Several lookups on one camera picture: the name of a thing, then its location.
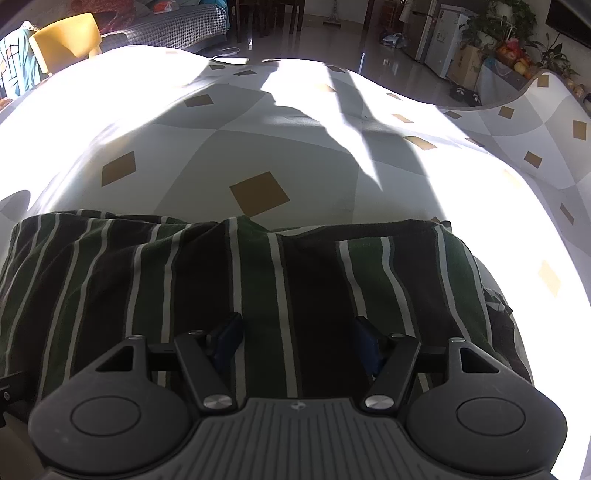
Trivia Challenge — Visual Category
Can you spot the green black striped garment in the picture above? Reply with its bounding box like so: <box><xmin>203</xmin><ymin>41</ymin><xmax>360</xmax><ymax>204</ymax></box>
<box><xmin>1</xmin><ymin>210</ymin><xmax>530</xmax><ymax>404</ymax></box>

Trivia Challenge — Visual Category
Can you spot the grey checkered table cover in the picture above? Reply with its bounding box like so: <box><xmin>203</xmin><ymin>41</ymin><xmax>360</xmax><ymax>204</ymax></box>
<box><xmin>1</xmin><ymin>46</ymin><xmax>590</xmax><ymax>479</ymax></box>

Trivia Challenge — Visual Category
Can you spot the black shoes pair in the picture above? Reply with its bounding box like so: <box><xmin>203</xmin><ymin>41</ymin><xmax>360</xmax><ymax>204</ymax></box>
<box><xmin>449</xmin><ymin>85</ymin><xmax>482</xmax><ymax>107</ymax></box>

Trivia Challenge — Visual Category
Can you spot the cardboard box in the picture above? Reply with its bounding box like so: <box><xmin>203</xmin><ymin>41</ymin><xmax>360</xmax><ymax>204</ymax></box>
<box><xmin>447</xmin><ymin>44</ymin><xmax>483</xmax><ymax>90</ymax></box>

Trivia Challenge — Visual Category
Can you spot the white small fridge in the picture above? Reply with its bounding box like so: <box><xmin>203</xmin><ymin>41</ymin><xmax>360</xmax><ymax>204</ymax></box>
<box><xmin>425</xmin><ymin>4</ymin><xmax>477</xmax><ymax>79</ymax></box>

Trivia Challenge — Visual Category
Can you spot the checkered sofa bed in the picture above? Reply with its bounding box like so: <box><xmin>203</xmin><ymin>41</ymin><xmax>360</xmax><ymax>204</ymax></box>
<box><xmin>100</xmin><ymin>1</ymin><xmax>229</xmax><ymax>53</ymax></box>

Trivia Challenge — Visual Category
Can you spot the fruit pile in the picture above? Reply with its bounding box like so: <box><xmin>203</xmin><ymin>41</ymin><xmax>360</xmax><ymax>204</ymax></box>
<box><xmin>495</xmin><ymin>38</ymin><xmax>537</xmax><ymax>79</ymax></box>

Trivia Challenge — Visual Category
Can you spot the white teal hanging cloth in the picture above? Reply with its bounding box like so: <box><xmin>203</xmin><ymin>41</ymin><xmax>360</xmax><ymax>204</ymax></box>
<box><xmin>1</xmin><ymin>21</ymin><xmax>42</xmax><ymax>100</ymax></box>

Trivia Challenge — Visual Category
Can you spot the yellow chair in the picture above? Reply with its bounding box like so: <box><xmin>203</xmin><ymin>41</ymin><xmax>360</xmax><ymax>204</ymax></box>
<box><xmin>30</xmin><ymin>13</ymin><xmax>102</xmax><ymax>75</ymax></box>

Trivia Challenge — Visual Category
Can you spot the green potted plant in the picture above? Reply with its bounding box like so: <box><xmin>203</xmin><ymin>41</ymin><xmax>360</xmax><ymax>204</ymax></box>
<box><xmin>461</xmin><ymin>1</ymin><xmax>579</xmax><ymax>80</ymax></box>

